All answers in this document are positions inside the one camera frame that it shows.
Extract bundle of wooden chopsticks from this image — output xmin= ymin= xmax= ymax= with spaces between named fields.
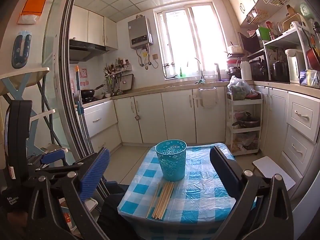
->
xmin=146 ymin=181 xmax=175 ymax=220

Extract white cabinet door hanger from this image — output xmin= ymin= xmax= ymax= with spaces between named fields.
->
xmin=199 ymin=87 xmax=217 ymax=108

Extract grey wall water heater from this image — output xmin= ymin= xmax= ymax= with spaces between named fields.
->
xmin=128 ymin=15 xmax=153 ymax=49

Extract white wall cabinet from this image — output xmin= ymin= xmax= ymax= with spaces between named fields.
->
xmin=227 ymin=0 xmax=265 ymax=27
xmin=69 ymin=5 xmax=118 ymax=50

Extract black cooking pot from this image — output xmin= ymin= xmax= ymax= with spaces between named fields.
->
xmin=271 ymin=60 xmax=290 ymax=82

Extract white framed kitchen window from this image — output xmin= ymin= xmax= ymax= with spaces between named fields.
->
xmin=153 ymin=2 xmax=232 ymax=80

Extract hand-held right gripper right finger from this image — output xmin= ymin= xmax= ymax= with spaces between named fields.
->
xmin=209 ymin=146 xmax=295 ymax=240

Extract blue perforated utensil basket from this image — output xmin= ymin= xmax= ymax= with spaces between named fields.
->
xmin=155 ymin=139 xmax=187 ymax=182

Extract red wall sticker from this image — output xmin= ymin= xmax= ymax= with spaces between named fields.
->
xmin=71 ymin=67 xmax=88 ymax=93

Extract dark lidded pot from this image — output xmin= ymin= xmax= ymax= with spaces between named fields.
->
xmin=232 ymin=112 xmax=261 ymax=128

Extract grey hanging tray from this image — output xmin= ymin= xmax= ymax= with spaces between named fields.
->
xmin=120 ymin=74 xmax=134 ymax=90

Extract blue and yellow package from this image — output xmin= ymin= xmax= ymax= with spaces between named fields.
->
xmin=299 ymin=69 xmax=320 ymax=88

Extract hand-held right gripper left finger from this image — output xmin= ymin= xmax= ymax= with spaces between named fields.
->
xmin=26 ymin=147 xmax=111 ymax=240

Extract blue white checkered tablecloth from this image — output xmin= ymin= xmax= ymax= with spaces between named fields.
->
xmin=117 ymin=142 xmax=257 ymax=240

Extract blue u-shaped wall holder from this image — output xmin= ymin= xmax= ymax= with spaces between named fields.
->
xmin=11 ymin=31 xmax=33 ymax=69

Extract white thermos jug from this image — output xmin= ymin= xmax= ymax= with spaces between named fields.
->
xmin=240 ymin=57 xmax=252 ymax=81

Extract folding ironing board stand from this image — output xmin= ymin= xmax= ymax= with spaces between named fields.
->
xmin=0 ymin=67 xmax=65 ymax=155

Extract white countertop shelf rack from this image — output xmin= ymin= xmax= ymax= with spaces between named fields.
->
xmin=263 ymin=22 xmax=315 ymax=83

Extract white kitchen base cabinets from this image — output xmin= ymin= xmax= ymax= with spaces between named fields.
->
xmin=82 ymin=81 xmax=320 ymax=180

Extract white rolling cart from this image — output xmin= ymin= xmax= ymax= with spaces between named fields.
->
xmin=226 ymin=90 xmax=263 ymax=155

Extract wall rack with kitchen utensils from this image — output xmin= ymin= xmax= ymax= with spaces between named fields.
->
xmin=104 ymin=57 xmax=133 ymax=97

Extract green cutting board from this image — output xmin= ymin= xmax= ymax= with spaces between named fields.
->
xmin=257 ymin=27 xmax=272 ymax=42

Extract white electric water boiler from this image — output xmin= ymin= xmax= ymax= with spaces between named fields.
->
xmin=285 ymin=49 xmax=306 ymax=84

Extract person's black trouser leg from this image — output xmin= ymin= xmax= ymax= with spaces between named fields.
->
xmin=97 ymin=182 xmax=140 ymax=240

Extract white flat stool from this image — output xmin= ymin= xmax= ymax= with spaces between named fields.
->
xmin=252 ymin=156 xmax=296 ymax=190

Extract plastic bag of vegetables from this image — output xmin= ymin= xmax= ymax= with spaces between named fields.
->
xmin=227 ymin=75 xmax=254 ymax=101

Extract mop with orange tip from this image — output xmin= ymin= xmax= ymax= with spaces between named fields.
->
xmin=75 ymin=65 xmax=93 ymax=155

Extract orange wall bag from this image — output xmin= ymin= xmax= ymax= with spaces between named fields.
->
xmin=17 ymin=0 xmax=48 ymax=25

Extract black range hood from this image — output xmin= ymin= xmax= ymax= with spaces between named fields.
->
xmin=69 ymin=39 xmax=108 ymax=64

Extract red hanging pan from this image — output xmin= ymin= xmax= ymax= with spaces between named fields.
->
xmin=306 ymin=47 xmax=320 ymax=70

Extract metal sink faucet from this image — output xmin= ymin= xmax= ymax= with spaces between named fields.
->
xmin=214 ymin=62 xmax=222 ymax=82

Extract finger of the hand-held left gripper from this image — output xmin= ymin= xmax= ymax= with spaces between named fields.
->
xmin=36 ymin=149 xmax=85 ymax=175

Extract black wok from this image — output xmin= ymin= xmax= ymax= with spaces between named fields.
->
xmin=80 ymin=84 xmax=104 ymax=100

